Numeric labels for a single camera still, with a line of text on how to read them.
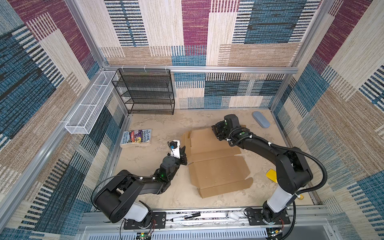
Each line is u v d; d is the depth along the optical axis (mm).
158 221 733
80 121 700
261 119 1118
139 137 1021
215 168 886
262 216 729
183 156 760
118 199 435
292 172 469
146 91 1103
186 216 743
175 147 730
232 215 726
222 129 805
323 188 777
